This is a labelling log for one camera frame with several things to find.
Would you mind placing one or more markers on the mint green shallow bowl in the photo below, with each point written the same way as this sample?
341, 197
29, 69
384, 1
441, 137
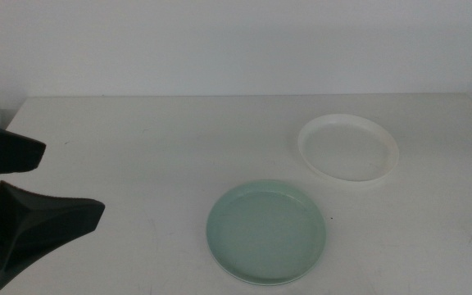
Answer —
265, 231

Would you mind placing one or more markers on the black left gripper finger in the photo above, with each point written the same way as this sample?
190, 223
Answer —
43, 221
10, 152

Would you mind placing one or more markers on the white shallow bowl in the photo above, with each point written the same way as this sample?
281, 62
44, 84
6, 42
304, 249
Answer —
348, 149

